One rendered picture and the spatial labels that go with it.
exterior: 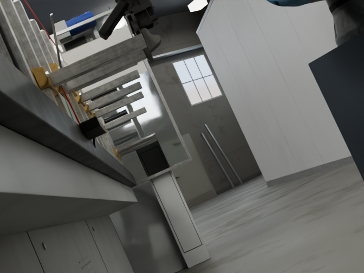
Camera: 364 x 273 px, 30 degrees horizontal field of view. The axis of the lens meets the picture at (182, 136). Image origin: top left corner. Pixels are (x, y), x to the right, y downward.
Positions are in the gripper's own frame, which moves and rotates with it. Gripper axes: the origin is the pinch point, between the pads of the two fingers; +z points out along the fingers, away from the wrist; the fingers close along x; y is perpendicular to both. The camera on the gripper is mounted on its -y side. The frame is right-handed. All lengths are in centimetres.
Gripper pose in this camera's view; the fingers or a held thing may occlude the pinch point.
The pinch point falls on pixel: (148, 58)
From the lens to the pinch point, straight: 188.1
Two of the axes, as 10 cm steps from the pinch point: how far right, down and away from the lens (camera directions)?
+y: 9.0, -4.3, 0.7
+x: -0.3, 1.0, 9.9
